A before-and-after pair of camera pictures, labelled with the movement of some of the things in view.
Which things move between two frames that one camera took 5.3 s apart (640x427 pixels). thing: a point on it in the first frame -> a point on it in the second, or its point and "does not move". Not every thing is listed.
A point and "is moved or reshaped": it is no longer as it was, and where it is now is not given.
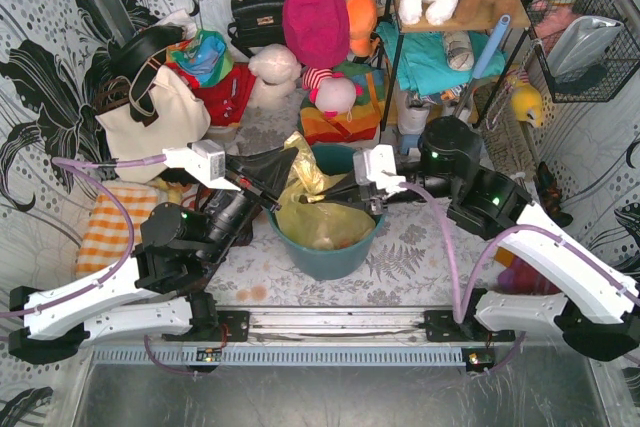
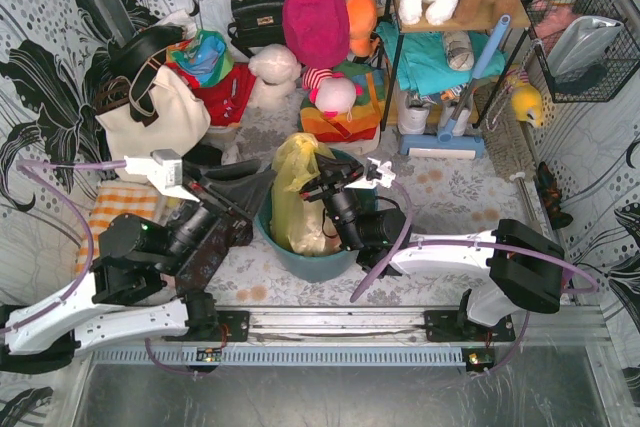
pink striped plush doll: (330, 91) does not move
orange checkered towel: (106, 238) does not move
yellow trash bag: (321, 226) is moved or reshaped
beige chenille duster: (504, 129) does not move
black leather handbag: (257, 17) does not move
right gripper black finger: (347, 190) -> (334, 170)
